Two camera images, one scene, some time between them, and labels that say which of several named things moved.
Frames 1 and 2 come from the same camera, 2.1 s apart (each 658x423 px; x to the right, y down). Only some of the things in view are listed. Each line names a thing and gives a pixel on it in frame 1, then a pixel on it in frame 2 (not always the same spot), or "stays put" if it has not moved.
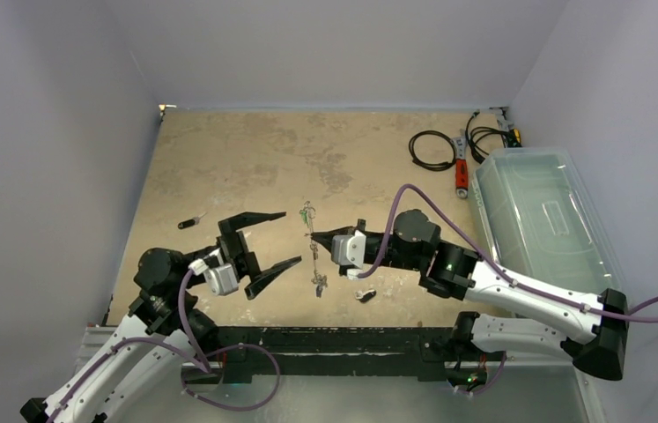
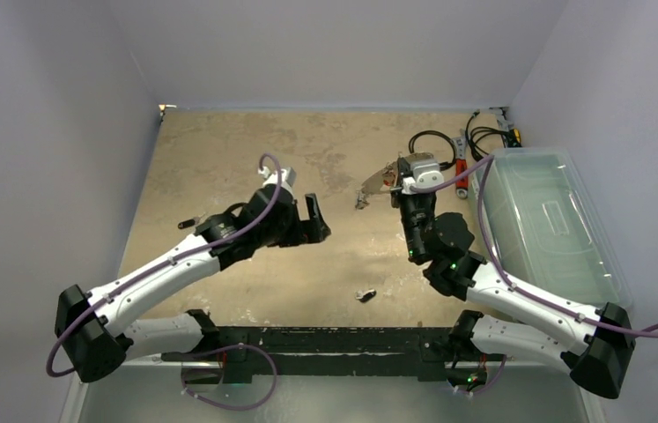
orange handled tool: (462, 167) stays put
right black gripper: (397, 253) → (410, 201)
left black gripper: (232, 241) → (312, 230)
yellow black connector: (514, 140) stays put
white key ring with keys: (316, 279) → (379, 183)
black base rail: (244, 352) stays put
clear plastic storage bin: (539, 220) stays put
